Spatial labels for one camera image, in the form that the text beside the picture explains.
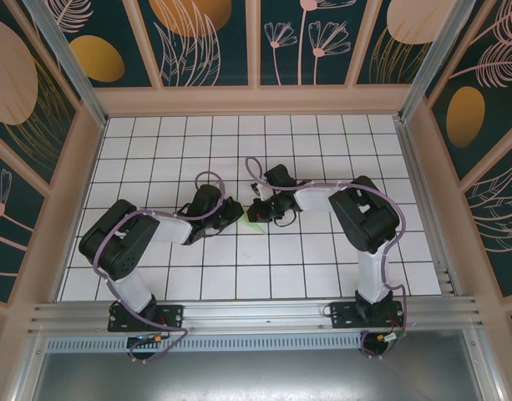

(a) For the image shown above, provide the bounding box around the grey metal sheet panel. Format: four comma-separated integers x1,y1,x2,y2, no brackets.
13,329,503,401

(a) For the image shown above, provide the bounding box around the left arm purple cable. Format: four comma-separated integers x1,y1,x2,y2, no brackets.
92,170,228,363

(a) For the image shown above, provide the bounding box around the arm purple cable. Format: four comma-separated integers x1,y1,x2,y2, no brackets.
244,155,408,360
92,170,228,363

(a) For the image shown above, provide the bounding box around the aluminium mounting rail beam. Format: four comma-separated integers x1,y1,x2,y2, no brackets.
28,295,486,335

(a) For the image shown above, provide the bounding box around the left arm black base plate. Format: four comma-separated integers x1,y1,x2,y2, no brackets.
107,303,185,334

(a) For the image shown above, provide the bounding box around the slotted grey cable duct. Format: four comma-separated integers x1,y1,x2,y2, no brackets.
44,332,365,354

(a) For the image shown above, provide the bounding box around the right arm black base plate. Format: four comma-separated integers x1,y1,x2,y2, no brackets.
329,301,407,331

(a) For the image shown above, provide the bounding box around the aluminium side rail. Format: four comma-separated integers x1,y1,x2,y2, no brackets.
395,119,465,298

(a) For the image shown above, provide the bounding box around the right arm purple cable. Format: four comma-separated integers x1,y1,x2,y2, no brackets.
244,155,408,360

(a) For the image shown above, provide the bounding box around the aluminium frame post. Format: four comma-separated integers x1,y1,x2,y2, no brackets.
21,0,110,129
397,0,478,124

